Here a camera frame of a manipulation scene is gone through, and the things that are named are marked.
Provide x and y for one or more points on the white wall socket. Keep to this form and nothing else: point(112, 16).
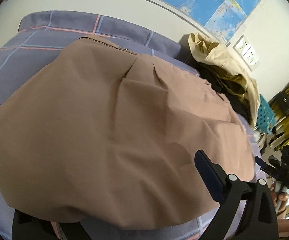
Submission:
point(242, 46)
point(250, 55)

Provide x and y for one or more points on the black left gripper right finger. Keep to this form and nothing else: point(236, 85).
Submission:
point(259, 217)

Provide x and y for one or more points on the teal perforated plastic basket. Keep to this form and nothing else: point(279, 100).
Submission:
point(265, 117)

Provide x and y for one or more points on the person's right hand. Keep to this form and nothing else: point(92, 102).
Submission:
point(282, 198)

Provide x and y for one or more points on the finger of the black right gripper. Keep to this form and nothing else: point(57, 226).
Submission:
point(262, 164)

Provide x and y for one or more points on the black garment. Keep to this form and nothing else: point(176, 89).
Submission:
point(236, 105)

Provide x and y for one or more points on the white wall socket left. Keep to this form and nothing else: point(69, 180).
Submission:
point(242, 46)

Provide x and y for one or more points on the pink zip jacket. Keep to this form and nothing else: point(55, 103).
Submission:
point(107, 133)

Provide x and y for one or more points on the black handbag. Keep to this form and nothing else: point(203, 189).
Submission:
point(282, 100)

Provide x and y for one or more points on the olive green garment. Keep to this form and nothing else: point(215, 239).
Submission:
point(224, 82)

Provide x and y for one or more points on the white wall socket middle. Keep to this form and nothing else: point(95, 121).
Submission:
point(250, 55)

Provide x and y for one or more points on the cream yellow garment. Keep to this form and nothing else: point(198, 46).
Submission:
point(208, 51)

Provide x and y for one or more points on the purple plaid bed sheet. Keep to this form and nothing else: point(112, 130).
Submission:
point(41, 38)

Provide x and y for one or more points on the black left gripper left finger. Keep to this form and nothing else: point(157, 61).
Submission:
point(28, 227)

